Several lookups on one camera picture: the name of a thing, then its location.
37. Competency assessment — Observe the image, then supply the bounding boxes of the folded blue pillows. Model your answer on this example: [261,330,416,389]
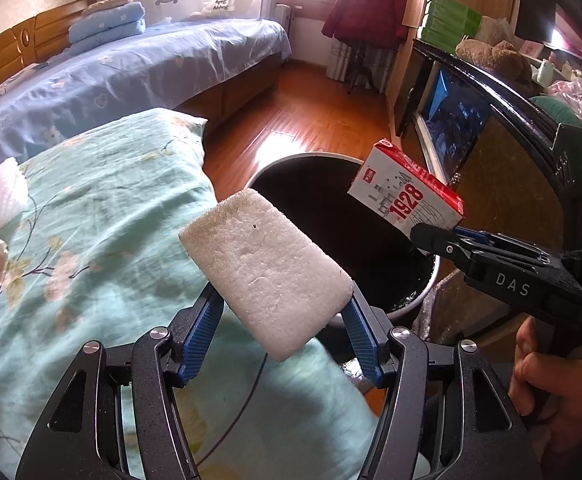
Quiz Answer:
[67,1,147,56]

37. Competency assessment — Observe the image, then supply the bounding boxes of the black glass-front cabinet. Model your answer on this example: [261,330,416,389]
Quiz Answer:
[386,37,582,346]

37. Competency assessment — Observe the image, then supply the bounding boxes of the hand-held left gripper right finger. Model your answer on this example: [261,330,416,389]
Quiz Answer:
[340,294,532,480]

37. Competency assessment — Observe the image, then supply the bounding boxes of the round bin with black liner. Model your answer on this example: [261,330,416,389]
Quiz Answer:
[245,152,442,323]

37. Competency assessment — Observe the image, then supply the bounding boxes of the wooden headboard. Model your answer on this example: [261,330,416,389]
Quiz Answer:
[0,0,97,111]

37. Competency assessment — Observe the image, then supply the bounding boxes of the person's right hand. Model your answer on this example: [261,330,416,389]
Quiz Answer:
[508,317,582,441]

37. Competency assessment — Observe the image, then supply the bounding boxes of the teal floral blanket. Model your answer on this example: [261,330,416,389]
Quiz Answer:
[0,107,382,480]

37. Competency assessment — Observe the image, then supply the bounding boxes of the thin black cable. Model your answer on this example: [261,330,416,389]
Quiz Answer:
[191,352,272,466]

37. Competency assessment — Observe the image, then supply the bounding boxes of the white foam fruit net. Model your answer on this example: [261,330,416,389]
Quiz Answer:
[0,157,28,226]

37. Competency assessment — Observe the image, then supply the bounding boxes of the black rectangular panel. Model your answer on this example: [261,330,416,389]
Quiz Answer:
[515,0,558,43]

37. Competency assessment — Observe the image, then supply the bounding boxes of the stack of green boxes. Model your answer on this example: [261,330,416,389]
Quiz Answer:
[418,0,484,48]

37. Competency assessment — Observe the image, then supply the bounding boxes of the clear plastic bag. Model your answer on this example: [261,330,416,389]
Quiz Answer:
[418,269,476,346]

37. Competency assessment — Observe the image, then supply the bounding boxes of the white plush toy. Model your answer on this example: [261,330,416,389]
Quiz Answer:
[201,0,239,16]

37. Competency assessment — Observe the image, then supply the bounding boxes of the dark coat stand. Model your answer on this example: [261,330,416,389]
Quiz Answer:
[341,35,387,96]

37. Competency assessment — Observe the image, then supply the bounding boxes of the white foam block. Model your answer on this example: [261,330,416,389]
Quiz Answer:
[178,189,356,362]

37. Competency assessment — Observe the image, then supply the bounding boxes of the brown plush bear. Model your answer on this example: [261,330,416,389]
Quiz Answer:
[455,37,534,86]

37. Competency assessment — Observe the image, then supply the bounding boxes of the red and white carton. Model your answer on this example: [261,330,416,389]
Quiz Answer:
[347,139,466,235]

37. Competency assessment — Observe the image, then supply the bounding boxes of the pink plastic bags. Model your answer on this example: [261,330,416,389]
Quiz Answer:
[546,74,582,128]

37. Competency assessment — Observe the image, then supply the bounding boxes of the red jacket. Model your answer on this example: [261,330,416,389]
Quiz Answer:
[321,0,411,43]

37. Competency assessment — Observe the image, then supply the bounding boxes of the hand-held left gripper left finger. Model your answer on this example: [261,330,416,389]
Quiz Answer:
[15,287,224,480]

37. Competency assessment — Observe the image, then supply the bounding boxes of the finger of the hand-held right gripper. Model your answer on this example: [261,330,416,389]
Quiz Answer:
[410,222,474,261]
[452,226,564,262]

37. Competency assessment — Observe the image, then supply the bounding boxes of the bed with blue sheet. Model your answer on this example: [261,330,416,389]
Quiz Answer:
[0,17,292,181]

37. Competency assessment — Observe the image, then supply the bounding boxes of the beige pillow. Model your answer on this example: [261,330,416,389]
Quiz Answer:
[81,0,137,17]

